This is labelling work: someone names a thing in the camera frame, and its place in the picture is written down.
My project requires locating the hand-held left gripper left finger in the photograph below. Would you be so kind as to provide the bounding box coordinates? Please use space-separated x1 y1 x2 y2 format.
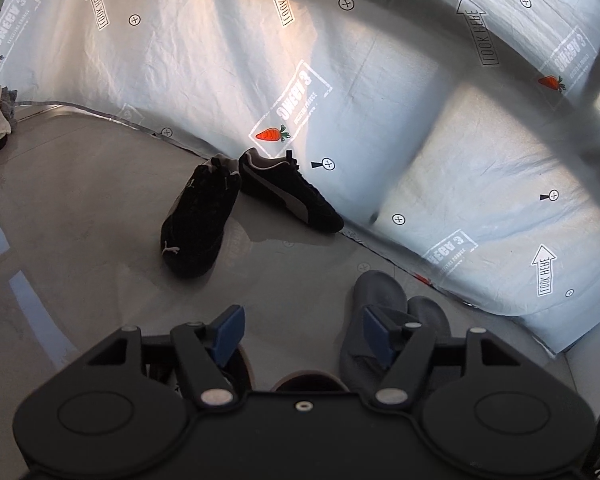
82 305 246 409

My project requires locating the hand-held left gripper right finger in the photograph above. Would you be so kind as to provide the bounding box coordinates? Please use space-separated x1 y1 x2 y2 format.
362 306 528 408

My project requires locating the beige laced sneaker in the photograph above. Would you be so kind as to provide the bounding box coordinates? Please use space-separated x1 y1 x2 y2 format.
145 342 255 396
270 369 349 392

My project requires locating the dark grey slide sandal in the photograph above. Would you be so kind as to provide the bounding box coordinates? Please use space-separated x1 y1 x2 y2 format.
407 296 452 346
339 270 412 398

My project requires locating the black suede sneaker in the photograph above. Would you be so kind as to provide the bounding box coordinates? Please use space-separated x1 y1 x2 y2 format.
238 147 345 234
160 156 242 279

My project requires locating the white printed sheet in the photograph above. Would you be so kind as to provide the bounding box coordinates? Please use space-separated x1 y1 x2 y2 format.
0 0 600 361

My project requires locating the grey cloth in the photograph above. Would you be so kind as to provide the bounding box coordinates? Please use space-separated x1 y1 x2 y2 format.
0 87 20 134

